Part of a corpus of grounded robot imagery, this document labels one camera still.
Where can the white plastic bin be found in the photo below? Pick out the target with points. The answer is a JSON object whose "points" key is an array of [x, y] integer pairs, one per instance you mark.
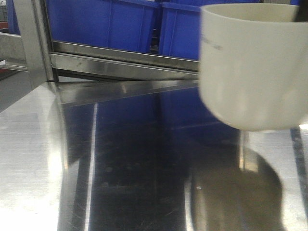
{"points": [[254, 65]]}

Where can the blue crate left rear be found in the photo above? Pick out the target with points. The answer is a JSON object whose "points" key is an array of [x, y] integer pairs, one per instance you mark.
{"points": [[117, 24]]}

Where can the blue crate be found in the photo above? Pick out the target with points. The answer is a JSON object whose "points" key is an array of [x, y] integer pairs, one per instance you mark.
{"points": [[117, 24], [13, 26], [180, 31]]}

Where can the blue crate middle rear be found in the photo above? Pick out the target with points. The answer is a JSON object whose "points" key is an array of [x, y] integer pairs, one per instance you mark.
{"points": [[180, 31]]}

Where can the blue crate far left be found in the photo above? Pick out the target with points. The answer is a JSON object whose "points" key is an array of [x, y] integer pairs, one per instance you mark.
{"points": [[13, 26]]}

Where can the stainless steel shelf frame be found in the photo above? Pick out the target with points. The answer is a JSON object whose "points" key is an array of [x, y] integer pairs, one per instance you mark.
{"points": [[45, 60]]}

